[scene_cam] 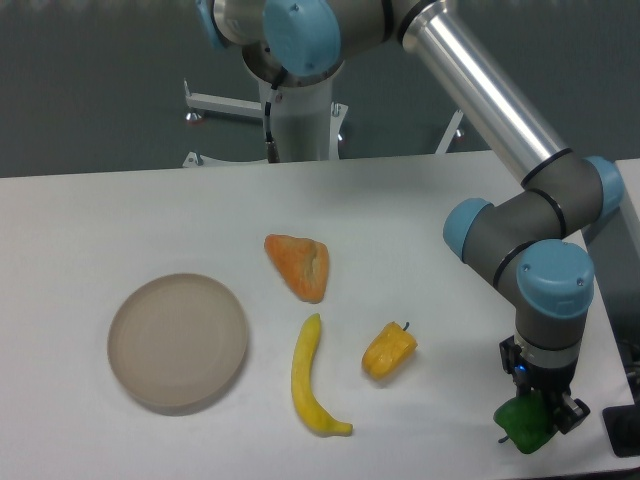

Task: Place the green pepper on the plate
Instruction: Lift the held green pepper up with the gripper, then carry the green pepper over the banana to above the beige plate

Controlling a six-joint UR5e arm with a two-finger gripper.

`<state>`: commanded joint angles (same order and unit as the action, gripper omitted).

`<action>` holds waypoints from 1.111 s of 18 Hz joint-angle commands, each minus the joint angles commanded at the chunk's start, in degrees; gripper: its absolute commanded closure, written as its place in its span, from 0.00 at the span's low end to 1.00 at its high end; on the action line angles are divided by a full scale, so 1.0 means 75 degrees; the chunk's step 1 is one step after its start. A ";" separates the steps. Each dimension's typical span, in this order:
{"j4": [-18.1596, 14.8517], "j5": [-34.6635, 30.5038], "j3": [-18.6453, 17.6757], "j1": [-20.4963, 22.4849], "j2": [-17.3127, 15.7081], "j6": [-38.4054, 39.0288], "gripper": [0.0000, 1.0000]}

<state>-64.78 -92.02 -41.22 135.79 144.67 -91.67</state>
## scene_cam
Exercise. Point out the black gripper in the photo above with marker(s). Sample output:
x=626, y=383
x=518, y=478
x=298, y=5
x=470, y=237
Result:
x=549, y=372

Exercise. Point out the green bell pepper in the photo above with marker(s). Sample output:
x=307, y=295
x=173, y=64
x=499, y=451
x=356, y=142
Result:
x=526, y=422

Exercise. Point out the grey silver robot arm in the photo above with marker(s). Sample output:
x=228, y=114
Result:
x=519, y=247

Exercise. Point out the yellow bell pepper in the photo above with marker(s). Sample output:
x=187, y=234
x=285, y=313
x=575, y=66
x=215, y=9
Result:
x=392, y=346

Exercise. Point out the beige round plate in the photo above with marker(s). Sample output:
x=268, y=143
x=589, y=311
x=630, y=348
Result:
x=178, y=343

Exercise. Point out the black device at edge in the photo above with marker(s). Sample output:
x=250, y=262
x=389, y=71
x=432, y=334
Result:
x=622, y=426

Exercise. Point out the yellow banana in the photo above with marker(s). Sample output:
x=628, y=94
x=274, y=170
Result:
x=308, y=409

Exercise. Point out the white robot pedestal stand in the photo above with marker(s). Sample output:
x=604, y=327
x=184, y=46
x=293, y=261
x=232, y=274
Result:
x=365, y=106

